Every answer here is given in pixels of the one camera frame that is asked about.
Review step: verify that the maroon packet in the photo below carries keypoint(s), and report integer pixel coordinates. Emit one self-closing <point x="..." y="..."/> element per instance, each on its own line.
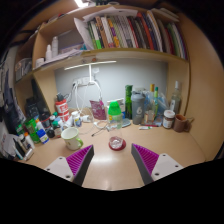
<point x="98" y="109"/>

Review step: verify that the grey shaker bottle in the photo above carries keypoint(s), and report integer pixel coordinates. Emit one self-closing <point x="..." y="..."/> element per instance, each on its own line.
<point x="138" y="110"/>

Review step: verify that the clear glass bottle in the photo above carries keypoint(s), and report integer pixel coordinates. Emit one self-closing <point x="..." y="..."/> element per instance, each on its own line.
<point x="175" y="100"/>

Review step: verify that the wooden shelf unit with books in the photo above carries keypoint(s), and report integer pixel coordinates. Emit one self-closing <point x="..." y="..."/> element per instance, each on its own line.
<point x="133" y="33"/>

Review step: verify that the red and white canister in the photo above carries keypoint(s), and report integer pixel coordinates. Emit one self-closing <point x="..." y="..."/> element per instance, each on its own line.
<point x="62" y="110"/>

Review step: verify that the glass jar with white lid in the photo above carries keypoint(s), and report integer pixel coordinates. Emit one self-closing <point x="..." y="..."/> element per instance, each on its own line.
<point x="168" y="119"/>

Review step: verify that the green soap bottle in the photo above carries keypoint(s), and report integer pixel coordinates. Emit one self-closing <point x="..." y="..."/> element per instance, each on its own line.
<point x="31" y="128"/>

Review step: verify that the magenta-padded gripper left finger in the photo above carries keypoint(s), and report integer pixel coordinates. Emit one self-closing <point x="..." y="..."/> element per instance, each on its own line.
<point x="60" y="168"/>

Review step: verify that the clear bottle with green cap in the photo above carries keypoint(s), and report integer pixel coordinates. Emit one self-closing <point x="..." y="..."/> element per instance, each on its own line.
<point x="115" y="113"/>

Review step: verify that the brown mug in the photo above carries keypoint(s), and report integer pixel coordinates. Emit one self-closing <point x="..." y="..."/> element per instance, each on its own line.
<point x="180" y="123"/>

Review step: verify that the flat round red coaster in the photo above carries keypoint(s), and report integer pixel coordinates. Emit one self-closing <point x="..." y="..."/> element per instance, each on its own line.
<point x="122" y="146"/>

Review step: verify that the white bottle with blue label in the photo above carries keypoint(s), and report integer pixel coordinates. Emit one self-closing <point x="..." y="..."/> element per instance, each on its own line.
<point x="42" y="133"/>

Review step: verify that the hanging dark clothes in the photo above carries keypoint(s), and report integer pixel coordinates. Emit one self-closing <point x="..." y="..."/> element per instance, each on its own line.
<point x="8" y="100"/>

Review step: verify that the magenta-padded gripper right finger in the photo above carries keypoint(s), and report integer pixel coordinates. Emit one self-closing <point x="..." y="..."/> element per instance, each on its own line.
<point x="165" y="166"/>

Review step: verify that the white power strip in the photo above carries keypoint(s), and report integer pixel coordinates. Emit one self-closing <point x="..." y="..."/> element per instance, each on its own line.
<point x="81" y="81"/>

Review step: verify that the tall green bottle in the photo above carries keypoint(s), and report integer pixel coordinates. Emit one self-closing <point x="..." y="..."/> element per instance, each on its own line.
<point x="128" y="101"/>

